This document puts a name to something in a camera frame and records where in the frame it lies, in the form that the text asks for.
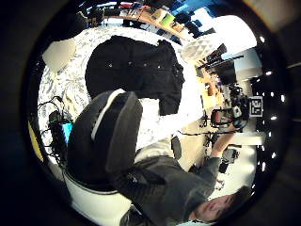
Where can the the person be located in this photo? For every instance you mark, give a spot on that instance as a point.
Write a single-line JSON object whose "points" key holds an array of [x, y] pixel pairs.
{"points": [[175, 185]]}

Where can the wooden desk with clutter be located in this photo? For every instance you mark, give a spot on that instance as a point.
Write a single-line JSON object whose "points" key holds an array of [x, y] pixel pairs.
{"points": [[147, 17]]}

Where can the white marker cube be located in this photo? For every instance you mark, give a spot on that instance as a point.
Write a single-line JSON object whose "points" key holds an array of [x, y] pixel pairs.
{"points": [[256, 106]]}

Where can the white grey floral tablecloth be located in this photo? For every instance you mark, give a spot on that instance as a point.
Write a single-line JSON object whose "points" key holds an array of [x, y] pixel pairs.
{"points": [[72, 84]]}

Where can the beige paper sheet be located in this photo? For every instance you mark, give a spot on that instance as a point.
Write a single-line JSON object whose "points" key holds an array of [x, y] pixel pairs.
{"points": [[59, 54]]}

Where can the black buttoned garment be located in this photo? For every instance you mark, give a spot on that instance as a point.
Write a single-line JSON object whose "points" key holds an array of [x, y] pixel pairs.
{"points": [[134, 69]]}

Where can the white geometric patterned object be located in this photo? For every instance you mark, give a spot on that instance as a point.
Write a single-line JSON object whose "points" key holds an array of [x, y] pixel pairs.
{"points": [[199, 47]]}

